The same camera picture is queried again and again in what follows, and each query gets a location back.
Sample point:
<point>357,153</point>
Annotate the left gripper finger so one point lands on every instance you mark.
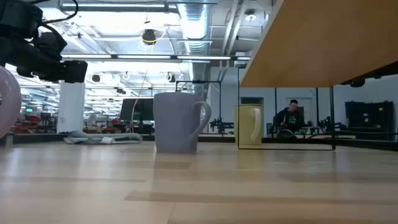
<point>76,71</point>

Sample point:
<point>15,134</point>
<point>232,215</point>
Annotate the lilac ceramic mug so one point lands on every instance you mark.
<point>7,102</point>

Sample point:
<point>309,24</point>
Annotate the blue-grey ceramic mug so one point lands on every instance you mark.
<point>174,124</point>

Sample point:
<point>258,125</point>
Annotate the pale yellow ceramic mug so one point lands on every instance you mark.
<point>247,124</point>

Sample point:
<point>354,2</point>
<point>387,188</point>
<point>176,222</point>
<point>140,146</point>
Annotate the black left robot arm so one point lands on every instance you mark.
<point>18,15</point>

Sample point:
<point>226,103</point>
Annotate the background black robot arm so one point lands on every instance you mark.
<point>220,125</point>

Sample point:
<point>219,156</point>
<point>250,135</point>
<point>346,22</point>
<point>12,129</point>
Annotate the wooden shelf with black legs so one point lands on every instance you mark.
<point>311,46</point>

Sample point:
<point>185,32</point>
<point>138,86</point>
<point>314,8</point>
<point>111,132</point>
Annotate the black ceiling spotlight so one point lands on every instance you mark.
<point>172,78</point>
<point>95,78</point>

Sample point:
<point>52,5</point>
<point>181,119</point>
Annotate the white square pillar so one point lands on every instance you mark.
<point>71,109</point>

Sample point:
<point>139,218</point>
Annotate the folded grey cloth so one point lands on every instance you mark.
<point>102,137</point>

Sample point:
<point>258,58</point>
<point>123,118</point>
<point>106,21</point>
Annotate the black background monitor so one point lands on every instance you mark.
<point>136,109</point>

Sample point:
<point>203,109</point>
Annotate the long ceiling light bar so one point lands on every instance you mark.
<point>202,57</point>

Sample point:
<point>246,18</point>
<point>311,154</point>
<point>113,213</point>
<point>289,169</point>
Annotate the person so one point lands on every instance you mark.
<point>290,119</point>

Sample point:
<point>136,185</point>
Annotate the black cabinet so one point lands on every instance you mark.
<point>370,115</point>

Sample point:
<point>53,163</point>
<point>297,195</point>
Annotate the silver ventilation duct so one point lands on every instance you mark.
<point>194,25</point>

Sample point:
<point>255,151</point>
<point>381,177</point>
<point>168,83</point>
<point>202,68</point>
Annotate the black aluminium table frame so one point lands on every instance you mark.
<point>367,143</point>

